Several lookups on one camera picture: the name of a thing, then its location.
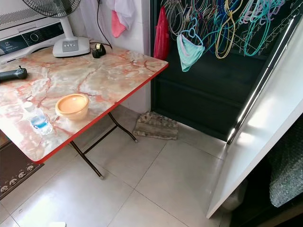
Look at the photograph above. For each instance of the clear water bottle blue label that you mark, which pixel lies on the clear water bottle blue label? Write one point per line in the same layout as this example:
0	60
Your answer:
38	120

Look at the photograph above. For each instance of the white fridge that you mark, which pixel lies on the white fridge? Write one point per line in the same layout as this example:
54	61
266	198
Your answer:
255	142

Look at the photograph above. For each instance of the black handheld device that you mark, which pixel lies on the black handheld device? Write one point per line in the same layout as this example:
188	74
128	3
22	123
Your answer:
14	74

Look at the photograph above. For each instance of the brown door mat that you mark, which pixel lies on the brown door mat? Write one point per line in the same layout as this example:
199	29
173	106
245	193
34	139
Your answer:
16	168

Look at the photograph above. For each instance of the orange plastic bowl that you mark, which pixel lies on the orange plastic bowl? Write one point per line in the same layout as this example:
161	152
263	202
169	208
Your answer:
72	106

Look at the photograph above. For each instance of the white washing machine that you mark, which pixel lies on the white washing machine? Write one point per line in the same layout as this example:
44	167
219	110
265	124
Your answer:
28	40

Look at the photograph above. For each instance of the black tape dispenser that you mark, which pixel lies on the black tape dispenser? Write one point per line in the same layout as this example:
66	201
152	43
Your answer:
98	50

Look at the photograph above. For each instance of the pink cloth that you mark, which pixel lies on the pink cloth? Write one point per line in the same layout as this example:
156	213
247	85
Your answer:
117	26

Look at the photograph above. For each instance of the white cloth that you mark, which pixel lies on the white cloth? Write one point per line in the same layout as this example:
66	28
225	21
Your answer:
127	12

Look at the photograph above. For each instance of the red cloth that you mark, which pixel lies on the red cloth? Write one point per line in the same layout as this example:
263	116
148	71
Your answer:
161	38

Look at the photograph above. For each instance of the teal underwear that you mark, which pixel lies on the teal underwear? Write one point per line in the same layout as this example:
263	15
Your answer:
188	52

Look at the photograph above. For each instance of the yellow clothes hanger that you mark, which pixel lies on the yellow clothes hanger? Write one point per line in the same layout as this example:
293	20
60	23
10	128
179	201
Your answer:
217	47

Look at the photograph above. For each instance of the grey speckled bag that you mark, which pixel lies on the grey speckled bag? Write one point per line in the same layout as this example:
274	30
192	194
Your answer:
286	170

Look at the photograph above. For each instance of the white pedestal fan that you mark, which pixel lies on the white pedestal fan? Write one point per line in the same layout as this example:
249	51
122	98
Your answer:
71	45

